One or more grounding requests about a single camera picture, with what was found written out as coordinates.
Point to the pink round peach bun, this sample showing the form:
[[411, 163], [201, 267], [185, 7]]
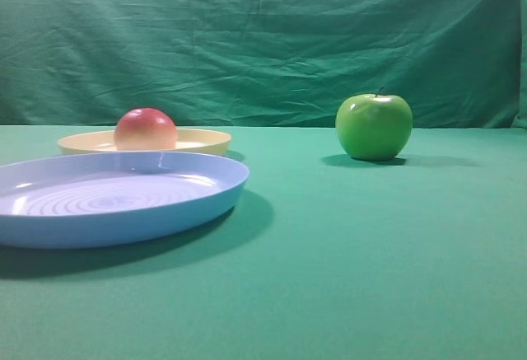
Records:
[[145, 129]]

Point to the blue plate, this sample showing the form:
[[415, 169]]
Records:
[[114, 198]]

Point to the green tablecloth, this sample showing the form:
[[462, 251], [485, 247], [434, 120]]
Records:
[[324, 257]]

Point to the green apple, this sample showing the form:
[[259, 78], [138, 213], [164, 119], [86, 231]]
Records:
[[373, 127]]

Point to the yellow plate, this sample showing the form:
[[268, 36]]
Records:
[[190, 140]]

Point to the green backdrop cloth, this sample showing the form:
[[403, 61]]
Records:
[[458, 63]]

